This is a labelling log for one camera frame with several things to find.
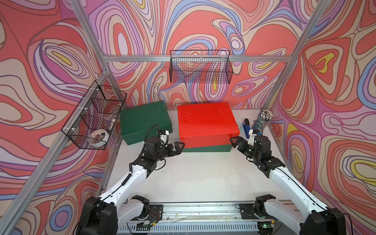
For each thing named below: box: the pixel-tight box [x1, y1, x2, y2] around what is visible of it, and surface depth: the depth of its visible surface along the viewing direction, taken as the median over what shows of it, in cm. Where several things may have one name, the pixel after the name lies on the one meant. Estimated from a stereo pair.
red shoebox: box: [177, 102, 240, 149], surface depth 83 cm
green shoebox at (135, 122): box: [119, 100, 173, 146], surface depth 101 cm
